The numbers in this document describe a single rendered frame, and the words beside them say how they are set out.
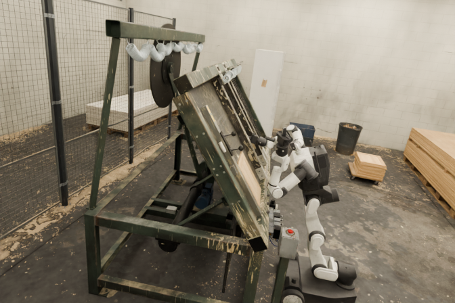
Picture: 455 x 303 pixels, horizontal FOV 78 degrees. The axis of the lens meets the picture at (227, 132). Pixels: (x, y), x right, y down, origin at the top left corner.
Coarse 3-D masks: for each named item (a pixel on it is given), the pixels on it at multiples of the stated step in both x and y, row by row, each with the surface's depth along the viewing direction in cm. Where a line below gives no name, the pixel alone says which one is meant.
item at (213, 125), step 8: (208, 112) 199; (208, 120) 201; (216, 128) 202; (216, 136) 204; (224, 144) 204; (224, 152) 206; (232, 160) 207; (240, 176) 210; (240, 184) 212; (248, 192) 213; (248, 200) 215; (256, 208) 216
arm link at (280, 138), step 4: (280, 132) 195; (280, 136) 190; (288, 136) 190; (280, 140) 191; (284, 140) 187; (288, 140) 186; (276, 144) 196; (280, 144) 192; (284, 144) 190; (288, 144) 192; (276, 148) 196; (280, 148) 192; (284, 148) 192; (280, 152) 194; (284, 152) 194
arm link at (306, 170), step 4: (304, 164) 205; (308, 164) 206; (300, 168) 206; (304, 168) 205; (308, 168) 204; (312, 168) 205; (296, 172) 206; (300, 172) 205; (304, 172) 205; (308, 172) 204; (312, 172) 204; (316, 172) 205; (296, 176) 205; (300, 176) 205; (304, 176) 205; (308, 176) 204; (312, 176) 203; (300, 180) 206
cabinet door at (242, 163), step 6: (240, 156) 238; (240, 162) 231; (246, 162) 249; (240, 168) 223; (246, 168) 242; (246, 174) 234; (252, 174) 250; (246, 180) 226; (252, 180) 243; (252, 186) 235; (258, 186) 253; (252, 192) 227; (258, 192) 244; (258, 198) 236; (258, 204) 229
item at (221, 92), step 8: (216, 80) 254; (216, 88) 256; (224, 96) 257; (224, 104) 259; (232, 112) 260; (232, 120) 263; (240, 128) 264; (240, 136) 266; (248, 144) 267; (248, 152) 269; (256, 160) 271; (256, 168) 273; (264, 176) 274
